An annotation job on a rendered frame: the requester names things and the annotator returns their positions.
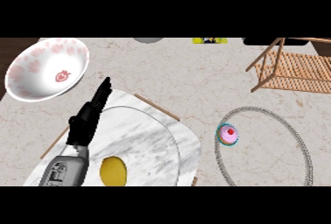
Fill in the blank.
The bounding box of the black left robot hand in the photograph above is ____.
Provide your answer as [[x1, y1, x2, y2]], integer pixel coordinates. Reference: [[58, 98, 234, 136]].
[[66, 76, 115, 148]]

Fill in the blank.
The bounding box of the yellow bell pepper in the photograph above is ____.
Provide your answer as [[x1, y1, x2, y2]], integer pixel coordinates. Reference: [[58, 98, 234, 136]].
[[98, 156, 131, 187]]

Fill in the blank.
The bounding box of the white marble placemat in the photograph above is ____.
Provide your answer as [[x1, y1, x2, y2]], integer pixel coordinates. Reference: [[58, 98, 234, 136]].
[[23, 88, 203, 187]]

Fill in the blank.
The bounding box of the wooden tiered shelf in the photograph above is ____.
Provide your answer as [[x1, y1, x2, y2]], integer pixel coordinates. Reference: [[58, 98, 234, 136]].
[[245, 37, 331, 95]]

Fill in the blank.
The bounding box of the white marble plate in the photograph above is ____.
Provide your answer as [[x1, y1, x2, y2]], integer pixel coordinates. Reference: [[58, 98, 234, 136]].
[[79, 105, 182, 187]]

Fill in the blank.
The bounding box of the white bowl with pink print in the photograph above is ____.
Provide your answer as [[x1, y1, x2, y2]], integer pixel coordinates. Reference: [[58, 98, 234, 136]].
[[5, 38, 91, 102]]

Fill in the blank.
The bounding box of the dark brown wooden panel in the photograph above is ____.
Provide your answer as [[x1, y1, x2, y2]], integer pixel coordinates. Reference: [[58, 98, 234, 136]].
[[0, 37, 42, 102]]

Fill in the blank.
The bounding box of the grey round object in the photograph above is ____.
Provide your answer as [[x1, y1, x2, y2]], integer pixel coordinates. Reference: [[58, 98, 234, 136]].
[[132, 37, 166, 45]]

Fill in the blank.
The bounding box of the pink frosted cupcake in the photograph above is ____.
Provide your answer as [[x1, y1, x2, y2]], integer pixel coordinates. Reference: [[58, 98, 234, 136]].
[[215, 122, 242, 148]]

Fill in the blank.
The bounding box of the yellow printed box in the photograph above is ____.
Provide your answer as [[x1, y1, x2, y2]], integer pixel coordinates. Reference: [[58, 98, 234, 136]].
[[191, 37, 230, 45]]

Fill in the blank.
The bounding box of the black appliance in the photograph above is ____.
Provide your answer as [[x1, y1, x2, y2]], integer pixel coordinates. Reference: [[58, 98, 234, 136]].
[[243, 37, 311, 46]]

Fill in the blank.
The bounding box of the grey wire ring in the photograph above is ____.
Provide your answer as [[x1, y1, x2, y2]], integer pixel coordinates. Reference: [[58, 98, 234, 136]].
[[214, 106, 317, 187]]

